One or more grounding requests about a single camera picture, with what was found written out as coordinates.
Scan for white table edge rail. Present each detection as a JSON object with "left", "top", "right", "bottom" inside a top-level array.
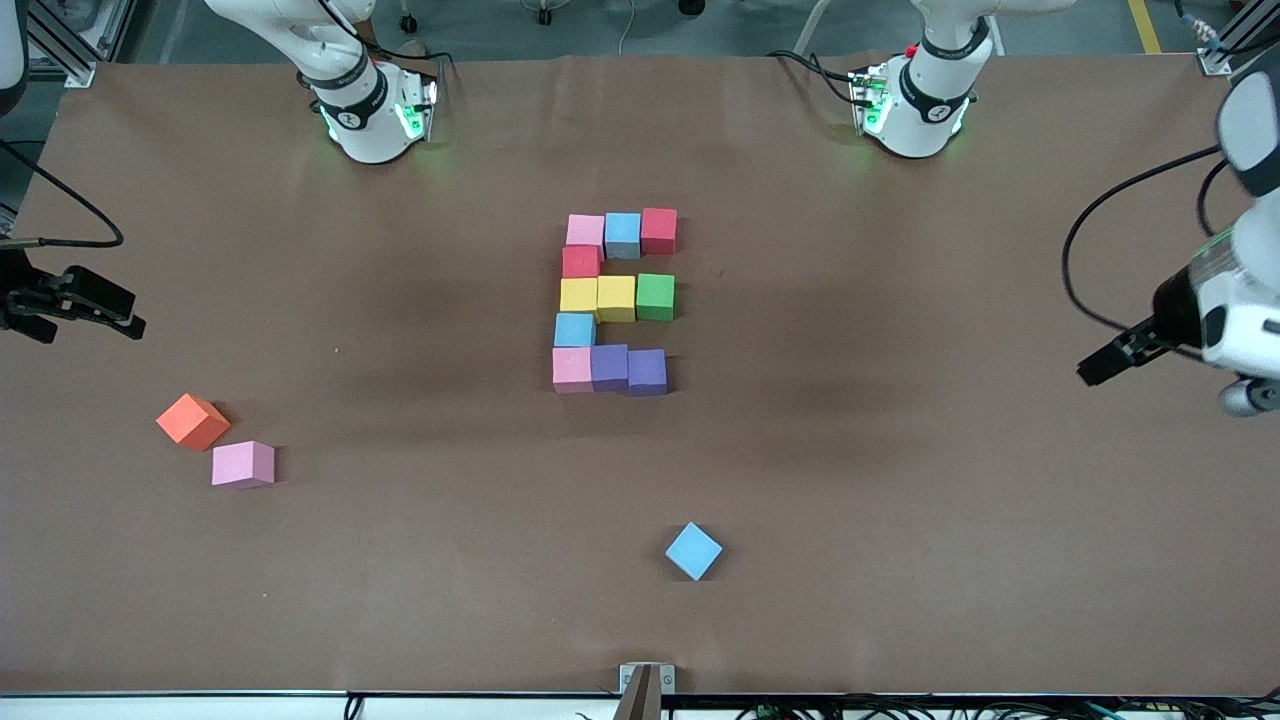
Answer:
[{"left": 0, "top": 693, "right": 1280, "bottom": 720}]

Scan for green foam block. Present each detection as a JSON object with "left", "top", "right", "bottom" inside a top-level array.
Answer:
[{"left": 635, "top": 272, "right": 677, "bottom": 323}]

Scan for aluminium frame profile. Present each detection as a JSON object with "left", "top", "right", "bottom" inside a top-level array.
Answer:
[
  {"left": 0, "top": 0, "right": 126, "bottom": 89},
  {"left": 1198, "top": 0, "right": 1280, "bottom": 79}
]

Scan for black base cable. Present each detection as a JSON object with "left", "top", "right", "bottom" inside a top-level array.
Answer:
[
  {"left": 765, "top": 48, "right": 863, "bottom": 106},
  {"left": 350, "top": 35, "right": 451, "bottom": 77}
]

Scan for white stool legs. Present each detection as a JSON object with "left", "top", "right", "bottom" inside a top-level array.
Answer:
[{"left": 793, "top": 0, "right": 836, "bottom": 58}]

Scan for brown paper table cover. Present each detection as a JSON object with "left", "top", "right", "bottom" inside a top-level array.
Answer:
[{"left": 0, "top": 52, "right": 1280, "bottom": 698}]

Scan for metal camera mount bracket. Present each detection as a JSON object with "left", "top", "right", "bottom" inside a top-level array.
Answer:
[{"left": 618, "top": 663, "right": 676, "bottom": 720}]

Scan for orange foam block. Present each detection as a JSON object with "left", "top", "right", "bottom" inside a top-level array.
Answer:
[{"left": 156, "top": 393, "right": 231, "bottom": 452}]

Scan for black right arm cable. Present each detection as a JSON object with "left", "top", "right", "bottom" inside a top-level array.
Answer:
[{"left": 0, "top": 138, "right": 125, "bottom": 249}]

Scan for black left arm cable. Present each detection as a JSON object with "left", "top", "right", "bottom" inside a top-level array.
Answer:
[{"left": 1061, "top": 145, "right": 1233, "bottom": 339}]

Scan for purple foam block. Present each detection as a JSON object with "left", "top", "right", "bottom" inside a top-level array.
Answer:
[
  {"left": 627, "top": 348, "right": 669, "bottom": 398},
  {"left": 591, "top": 343, "right": 631, "bottom": 393}
]

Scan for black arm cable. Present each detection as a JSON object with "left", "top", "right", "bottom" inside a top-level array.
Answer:
[
  {"left": 1061, "top": 145, "right": 1233, "bottom": 339},
  {"left": 0, "top": 138, "right": 125, "bottom": 249}
]

